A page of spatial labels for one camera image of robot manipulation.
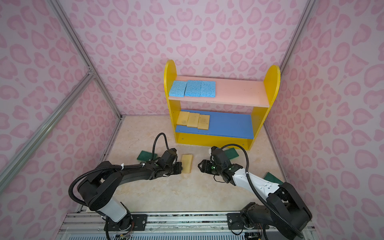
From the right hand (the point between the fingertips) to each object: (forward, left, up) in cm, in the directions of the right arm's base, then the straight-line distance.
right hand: (201, 166), depth 83 cm
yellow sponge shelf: (+29, +13, +7) cm, 33 cm away
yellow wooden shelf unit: (+51, -14, -8) cm, 54 cm away
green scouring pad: (+9, +35, -7) cm, 37 cm away
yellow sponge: (+28, +6, +7) cm, 29 cm away
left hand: (+2, +10, -6) cm, 12 cm away
